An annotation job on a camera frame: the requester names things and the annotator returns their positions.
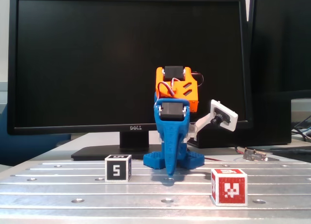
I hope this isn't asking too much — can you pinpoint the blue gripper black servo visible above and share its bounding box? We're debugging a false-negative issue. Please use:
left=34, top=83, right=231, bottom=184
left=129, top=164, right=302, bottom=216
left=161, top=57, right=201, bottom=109
left=153, top=99, right=191, bottom=180

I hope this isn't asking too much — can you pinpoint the black cube with number five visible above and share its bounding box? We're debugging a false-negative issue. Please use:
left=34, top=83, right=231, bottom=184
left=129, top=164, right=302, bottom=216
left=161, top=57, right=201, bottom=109
left=104, top=155, right=133, bottom=183

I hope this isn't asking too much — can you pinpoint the thin black cable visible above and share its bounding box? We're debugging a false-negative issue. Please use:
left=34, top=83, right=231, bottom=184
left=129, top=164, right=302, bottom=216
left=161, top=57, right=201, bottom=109
left=291, top=116, right=311, bottom=140

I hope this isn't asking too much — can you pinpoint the thick black cable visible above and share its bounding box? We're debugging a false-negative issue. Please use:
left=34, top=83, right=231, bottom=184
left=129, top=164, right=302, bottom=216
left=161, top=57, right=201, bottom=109
left=269, top=147, right=311, bottom=155

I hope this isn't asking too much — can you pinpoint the black Dell monitor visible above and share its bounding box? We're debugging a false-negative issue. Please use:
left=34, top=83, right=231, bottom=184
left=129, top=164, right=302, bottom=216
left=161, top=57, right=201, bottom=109
left=6, top=0, right=251, bottom=161

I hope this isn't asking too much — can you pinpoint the aluminium slotted base plate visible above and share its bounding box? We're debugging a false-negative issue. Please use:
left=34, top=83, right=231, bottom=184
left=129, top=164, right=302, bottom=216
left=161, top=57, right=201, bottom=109
left=0, top=160, right=311, bottom=221

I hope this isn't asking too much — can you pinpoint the red cube with white pattern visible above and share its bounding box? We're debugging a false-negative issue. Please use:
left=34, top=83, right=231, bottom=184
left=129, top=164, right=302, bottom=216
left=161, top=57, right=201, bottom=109
left=210, top=168, right=248, bottom=207

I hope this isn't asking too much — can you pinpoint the black computer case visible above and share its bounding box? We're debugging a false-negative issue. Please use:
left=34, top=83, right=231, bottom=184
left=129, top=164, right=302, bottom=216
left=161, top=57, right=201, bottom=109
left=187, top=91, right=292, bottom=149

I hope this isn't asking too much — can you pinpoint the small controller circuit board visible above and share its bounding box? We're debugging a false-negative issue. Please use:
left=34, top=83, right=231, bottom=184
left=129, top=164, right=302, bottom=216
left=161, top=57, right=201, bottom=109
left=242, top=148, right=268, bottom=161

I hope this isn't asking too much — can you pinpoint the black plain monitor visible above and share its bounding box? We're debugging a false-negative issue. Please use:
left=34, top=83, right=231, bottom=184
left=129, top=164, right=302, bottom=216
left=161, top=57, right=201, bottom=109
left=248, top=0, right=311, bottom=93

